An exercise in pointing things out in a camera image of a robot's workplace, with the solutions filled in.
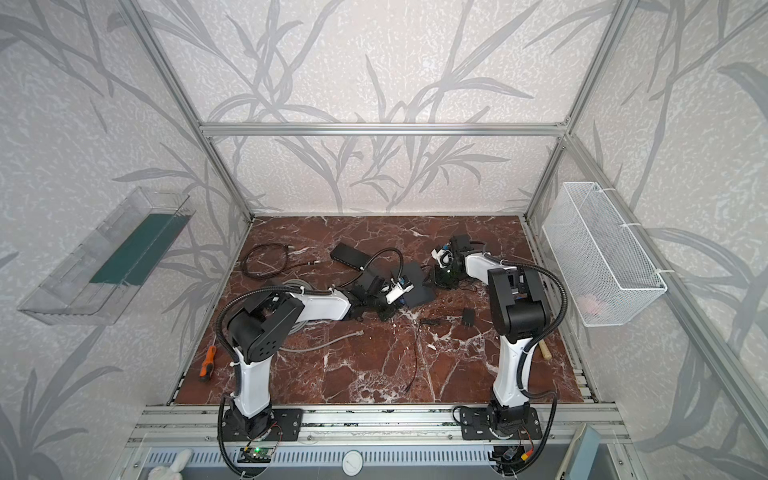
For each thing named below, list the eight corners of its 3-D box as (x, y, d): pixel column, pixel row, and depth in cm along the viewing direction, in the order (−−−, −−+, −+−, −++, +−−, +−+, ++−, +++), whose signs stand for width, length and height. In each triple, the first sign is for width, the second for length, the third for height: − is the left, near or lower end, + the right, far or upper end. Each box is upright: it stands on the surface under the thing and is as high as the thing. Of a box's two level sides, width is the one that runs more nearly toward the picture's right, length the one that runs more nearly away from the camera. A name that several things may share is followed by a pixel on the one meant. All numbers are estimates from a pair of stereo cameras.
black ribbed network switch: (330, 256, 111) (329, 253, 109) (341, 244, 115) (340, 240, 113) (360, 272, 106) (359, 268, 105) (371, 259, 110) (370, 255, 108)
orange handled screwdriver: (204, 380, 83) (199, 377, 81) (210, 350, 88) (205, 347, 86) (212, 378, 83) (206, 375, 81) (217, 349, 88) (212, 345, 86)
